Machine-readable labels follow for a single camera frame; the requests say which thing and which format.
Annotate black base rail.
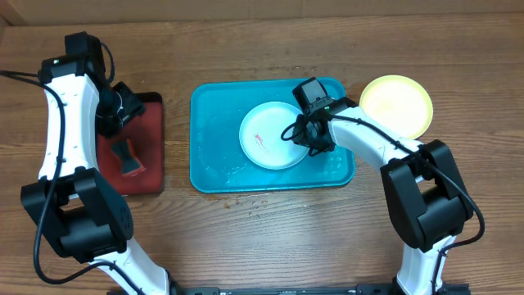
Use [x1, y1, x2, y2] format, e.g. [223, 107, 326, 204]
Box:
[106, 283, 472, 295]

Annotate teal plastic tray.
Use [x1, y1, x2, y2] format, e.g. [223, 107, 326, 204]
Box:
[189, 79, 356, 193]

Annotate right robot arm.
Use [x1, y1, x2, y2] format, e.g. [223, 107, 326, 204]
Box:
[281, 78, 478, 294]

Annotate red and black tray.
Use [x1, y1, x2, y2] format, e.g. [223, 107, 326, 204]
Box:
[97, 92, 165, 196]

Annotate green plastic plate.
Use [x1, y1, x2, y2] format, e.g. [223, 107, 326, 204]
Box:
[359, 75, 433, 139]

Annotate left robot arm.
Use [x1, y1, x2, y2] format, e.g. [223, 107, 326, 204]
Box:
[20, 32, 173, 294]

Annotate light blue plastic plate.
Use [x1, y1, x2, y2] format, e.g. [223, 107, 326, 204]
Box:
[239, 102, 308, 170]

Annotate orange and green sponge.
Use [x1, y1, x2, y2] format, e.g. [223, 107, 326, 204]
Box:
[111, 138, 145, 177]

